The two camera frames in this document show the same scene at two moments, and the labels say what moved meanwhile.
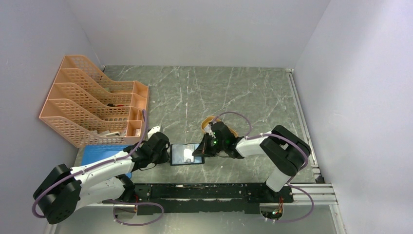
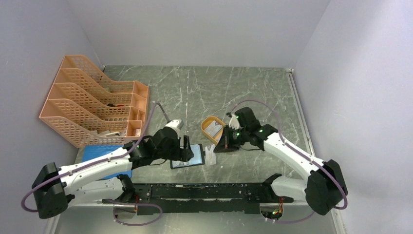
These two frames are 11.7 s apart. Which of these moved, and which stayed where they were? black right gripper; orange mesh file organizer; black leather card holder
Moved: black right gripper
Stayed: orange mesh file organizer; black leather card holder
